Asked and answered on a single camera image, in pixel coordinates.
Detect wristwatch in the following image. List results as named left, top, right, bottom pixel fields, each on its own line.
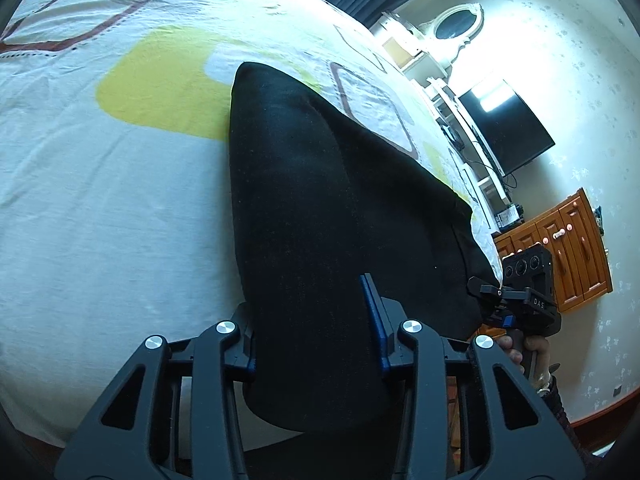
left=532, top=364, right=562, bottom=397

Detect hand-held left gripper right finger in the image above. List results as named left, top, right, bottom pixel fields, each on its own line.
left=360, top=273, right=587, bottom=480

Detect oval mirror white frame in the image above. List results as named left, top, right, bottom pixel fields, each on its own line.
left=424, top=2, right=487, bottom=59

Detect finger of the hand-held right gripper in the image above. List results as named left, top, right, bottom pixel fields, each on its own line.
left=466, top=278, right=522, bottom=329

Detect black television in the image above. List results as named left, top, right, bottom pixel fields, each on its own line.
left=457, top=78, right=557, bottom=177

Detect bed with patterned white sheet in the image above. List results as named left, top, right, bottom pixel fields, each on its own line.
left=0, top=0, right=501, bottom=449

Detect person's right hand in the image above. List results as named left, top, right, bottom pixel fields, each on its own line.
left=496, top=334, right=552, bottom=392

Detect wooden cabinet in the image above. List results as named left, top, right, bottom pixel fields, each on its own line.
left=492, top=187, right=614, bottom=314

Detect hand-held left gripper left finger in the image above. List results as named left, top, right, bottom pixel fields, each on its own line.
left=54, top=317, right=259, bottom=480

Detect white dresser with oval mirror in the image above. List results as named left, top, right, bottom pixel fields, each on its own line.
left=382, top=10, right=524, bottom=234

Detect black pants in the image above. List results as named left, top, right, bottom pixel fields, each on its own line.
left=227, top=61, right=501, bottom=434

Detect yellow box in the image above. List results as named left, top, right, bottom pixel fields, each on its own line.
left=382, top=37, right=413, bottom=67

